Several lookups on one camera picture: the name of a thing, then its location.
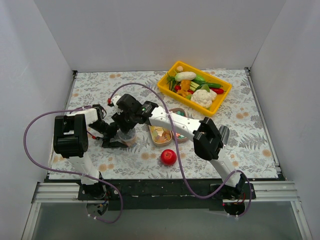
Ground silver jar lid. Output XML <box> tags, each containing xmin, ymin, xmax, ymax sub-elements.
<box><xmin>118</xmin><ymin>129</ymin><xmax>136</xmax><ymax>142</ymax></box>

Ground clear glass jar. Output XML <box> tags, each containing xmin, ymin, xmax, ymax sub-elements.
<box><xmin>120</xmin><ymin>136</ymin><xmax>137</xmax><ymax>147</ymax></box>

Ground beige tray gummy candies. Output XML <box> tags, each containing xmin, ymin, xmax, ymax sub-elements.
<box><xmin>148</xmin><ymin>126</ymin><xmax>173</xmax><ymax>147</ymax></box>

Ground pink tray colourful candies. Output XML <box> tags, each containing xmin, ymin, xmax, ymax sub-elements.
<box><xmin>170</xmin><ymin>107</ymin><xmax>188</xmax><ymax>143</ymax></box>

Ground metal scoop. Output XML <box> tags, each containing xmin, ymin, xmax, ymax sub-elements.
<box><xmin>219</xmin><ymin>125</ymin><xmax>230</xmax><ymax>146</ymax></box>

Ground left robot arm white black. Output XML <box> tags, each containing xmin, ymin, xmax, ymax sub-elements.
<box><xmin>53</xmin><ymin>104</ymin><xmax>127</xmax><ymax>200</ymax></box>

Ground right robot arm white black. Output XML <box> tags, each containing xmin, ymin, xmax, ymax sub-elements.
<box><xmin>108</xmin><ymin>94</ymin><xmax>246</xmax><ymax>200</ymax></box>

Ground yellow plastic bin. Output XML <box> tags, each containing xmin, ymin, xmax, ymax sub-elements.
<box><xmin>157</xmin><ymin>61</ymin><xmax>232</xmax><ymax>117</ymax></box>

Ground red apple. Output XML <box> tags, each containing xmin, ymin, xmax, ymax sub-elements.
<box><xmin>160</xmin><ymin>149</ymin><xmax>177</xmax><ymax>166</ymax></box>

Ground orange yellow pepper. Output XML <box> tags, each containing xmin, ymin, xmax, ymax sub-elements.
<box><xmin>176</xmin><ymin>79</ymin><xmax>191</xmax><ymax>98</ymax></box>

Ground white eggplant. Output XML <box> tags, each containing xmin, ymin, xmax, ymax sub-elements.
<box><xmin>174</xmin><ymin>71</ymin><xmax>197</xmax><ymax>82</ymax></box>

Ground small beige mushroom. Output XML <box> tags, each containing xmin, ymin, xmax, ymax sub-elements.
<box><xmin>176</xmin><ymin>66</ymin><xmax>183</xmax><ymax>72</ymax></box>

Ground white cauliflower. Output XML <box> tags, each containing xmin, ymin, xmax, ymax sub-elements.
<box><xmin>190</xmin><ymin>89</ymin><xmax>218</xmax><ymax>109</ymax></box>

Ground green cucumber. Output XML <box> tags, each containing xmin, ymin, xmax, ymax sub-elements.
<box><xmin>193</xmin><ymin>79</ymin><xmax>222</xmax><ymax>89</ymax></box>

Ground red chili pepper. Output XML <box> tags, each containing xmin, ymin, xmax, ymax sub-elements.
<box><xmin>210</xmin><ymin>88</ymin><xmax>225</xmax><ymax>95</ymax></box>

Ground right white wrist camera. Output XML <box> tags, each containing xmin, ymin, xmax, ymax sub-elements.
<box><xmin>109</xmin><ymin>95</ymin><xmax>122</xmax><ymax>114</ymax></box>

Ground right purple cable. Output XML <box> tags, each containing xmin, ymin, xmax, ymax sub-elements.
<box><xmin>107</xmin><ymin>82</ymin><xmax>253</xmax><ymax>217</ymax></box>

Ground purple cable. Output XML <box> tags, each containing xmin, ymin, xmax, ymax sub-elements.
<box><xmin>23</xmin><ymin>106</ymin><xmax>125</xmax><ymax>224</ymax></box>
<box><xmin>107</xmin><ymin>82</ymin><xmax>253</xmax><ymax>217</ymax></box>

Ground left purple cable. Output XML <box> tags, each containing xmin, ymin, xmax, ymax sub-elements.
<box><xmin>23</xmin><ymin>106</ymin><xmax>125</xmax><ymax>224</ymax></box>

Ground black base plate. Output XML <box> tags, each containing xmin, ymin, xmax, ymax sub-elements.
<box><xmin>77</xmin><ymin>174</ymin><xmax>256</xmax><ymax>211</ymax></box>

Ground aluminium rail frame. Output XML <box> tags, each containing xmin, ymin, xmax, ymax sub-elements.
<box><xmin>21</xmin><ymin>67</ymin><xmax>312</xmax><ymax>240</ymax></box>

